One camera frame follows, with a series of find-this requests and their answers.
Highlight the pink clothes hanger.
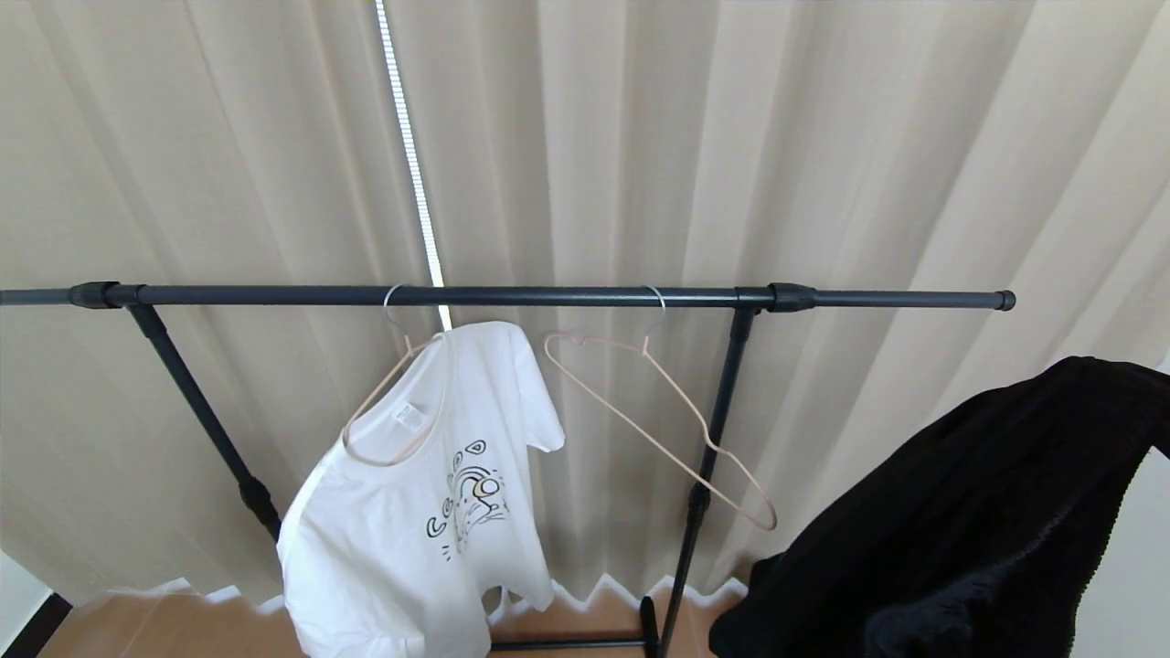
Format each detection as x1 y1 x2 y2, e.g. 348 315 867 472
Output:
342 284 451 469
543 284 779 532

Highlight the white printed t-shirt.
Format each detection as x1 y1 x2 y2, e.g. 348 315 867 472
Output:
276 320 568 658

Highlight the black garment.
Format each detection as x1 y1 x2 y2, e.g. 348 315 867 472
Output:
708 356 1170 658

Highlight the black clothes rack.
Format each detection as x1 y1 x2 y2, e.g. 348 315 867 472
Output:
0 281 1017 658

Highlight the beige curtain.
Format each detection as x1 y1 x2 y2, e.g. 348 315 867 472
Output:
0 0 1170 611

